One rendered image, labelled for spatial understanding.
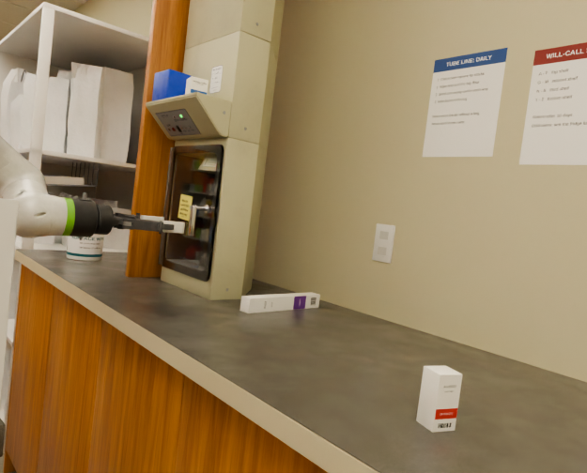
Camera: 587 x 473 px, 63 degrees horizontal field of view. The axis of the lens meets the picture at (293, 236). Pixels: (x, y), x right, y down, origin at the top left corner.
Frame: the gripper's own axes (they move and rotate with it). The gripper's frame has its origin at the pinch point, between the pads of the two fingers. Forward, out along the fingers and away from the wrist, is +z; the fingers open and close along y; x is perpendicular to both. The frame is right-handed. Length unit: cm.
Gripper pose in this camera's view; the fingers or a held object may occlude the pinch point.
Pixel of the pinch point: (167, 224)
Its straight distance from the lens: 138.7
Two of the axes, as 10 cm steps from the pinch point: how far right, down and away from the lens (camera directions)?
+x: -1.3, 9.9, 0.7
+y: -6.5, -1.4, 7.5
